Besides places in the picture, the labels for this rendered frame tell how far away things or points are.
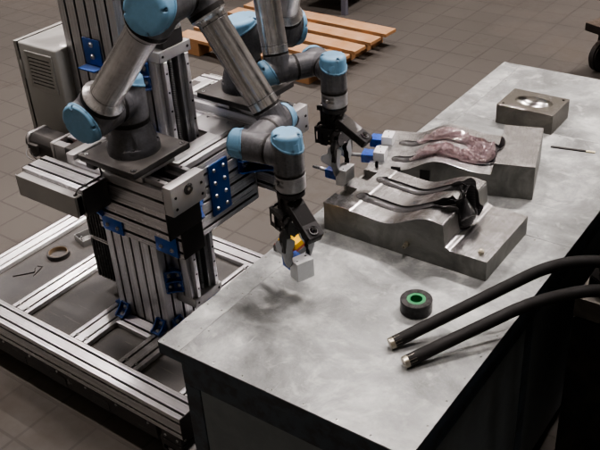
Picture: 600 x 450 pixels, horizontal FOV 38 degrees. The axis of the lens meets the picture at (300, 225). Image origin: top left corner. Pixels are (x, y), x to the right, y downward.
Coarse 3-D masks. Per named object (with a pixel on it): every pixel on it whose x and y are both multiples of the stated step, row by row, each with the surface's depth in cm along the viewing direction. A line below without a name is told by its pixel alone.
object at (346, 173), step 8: (320, 168) 265; (328, 168) 262; (344, 168) 259; (352, 168) 260; (328, 176) 262; (336, 176) 260; (344, 176) 258; (352, 176) 261; (336, 184) 262; (344, 184) 260
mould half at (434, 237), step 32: (384, 192) 250; (448, 192) 239; (480, 192) 241; (352, 224) 244; (384, 224) 237; (416, 224) 230; (448, 224) 228; (480, 224) 238; (512, 224) 237; (416, 256) 236; (448, 256) 229; (480, 256) 225
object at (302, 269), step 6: (294, 252) 226; (282, 258) 224; (294, 258) 221; (300, 258) 221; (306, 258) 220; (312, 258) 220; (294, 264) 219; (300, 264) 219; (306, 264) 220; (312, 264) 221; (294, 270) 220; (300, 270) 219; (306, 270) 221; (312, 270) 222; (294, 276) 222; (300, 276) 220; (306, 276) 222
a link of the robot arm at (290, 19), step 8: (280, 0) 261; (288, 0) 261; (296, 0) 262; (288, 8) 264; (296, 8) 266; (288, 16) 266; (296, 16) 268; (304, 16) 274; (288, 24) 268; (296, 24) 269; (304, 24) 273; (288, 32) 270; (296, 32) 273; (304, 32) 274; (288, 40) 273; (296, 40) 275
